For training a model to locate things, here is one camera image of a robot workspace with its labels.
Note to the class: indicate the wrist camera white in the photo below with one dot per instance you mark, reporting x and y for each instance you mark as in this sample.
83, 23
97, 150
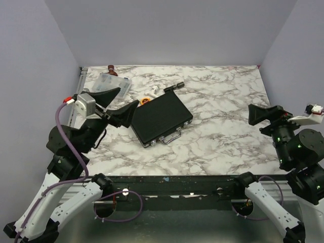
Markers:
85, 105
313, 116

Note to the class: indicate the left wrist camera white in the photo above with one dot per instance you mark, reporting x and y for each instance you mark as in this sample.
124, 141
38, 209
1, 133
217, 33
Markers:
85, 105

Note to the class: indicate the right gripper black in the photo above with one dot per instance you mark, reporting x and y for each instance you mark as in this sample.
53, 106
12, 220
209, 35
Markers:
277, 113

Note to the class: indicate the aluminium extrusion frame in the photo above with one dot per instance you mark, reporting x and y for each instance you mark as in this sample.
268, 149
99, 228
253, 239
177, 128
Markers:
68, 170

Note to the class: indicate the orange black small round object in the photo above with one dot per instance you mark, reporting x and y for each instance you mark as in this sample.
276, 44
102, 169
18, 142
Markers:
144, 100

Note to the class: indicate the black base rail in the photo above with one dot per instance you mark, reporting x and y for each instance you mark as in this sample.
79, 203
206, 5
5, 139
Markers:
173, 193

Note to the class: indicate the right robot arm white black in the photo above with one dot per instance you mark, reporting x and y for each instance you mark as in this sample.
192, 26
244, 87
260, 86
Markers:
299, 150

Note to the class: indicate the white small plastic piece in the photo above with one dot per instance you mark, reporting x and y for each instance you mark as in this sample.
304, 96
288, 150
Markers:
153, 92

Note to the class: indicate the black poker set case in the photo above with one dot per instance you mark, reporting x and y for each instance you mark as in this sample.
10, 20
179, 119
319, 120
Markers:
160, 119

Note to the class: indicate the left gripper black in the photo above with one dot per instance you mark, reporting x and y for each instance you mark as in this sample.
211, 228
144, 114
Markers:
118, 117

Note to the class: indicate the clear plastic organizer box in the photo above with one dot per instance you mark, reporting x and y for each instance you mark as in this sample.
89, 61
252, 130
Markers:
107, 82

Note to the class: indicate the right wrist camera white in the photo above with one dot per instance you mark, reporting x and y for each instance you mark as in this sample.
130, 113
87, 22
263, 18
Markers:
313, 116

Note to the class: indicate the black cylindrical socket tool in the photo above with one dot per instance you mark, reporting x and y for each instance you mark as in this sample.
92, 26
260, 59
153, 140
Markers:
174, 87

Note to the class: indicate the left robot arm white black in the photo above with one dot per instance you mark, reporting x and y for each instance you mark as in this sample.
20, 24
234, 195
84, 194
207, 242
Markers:
85, 139

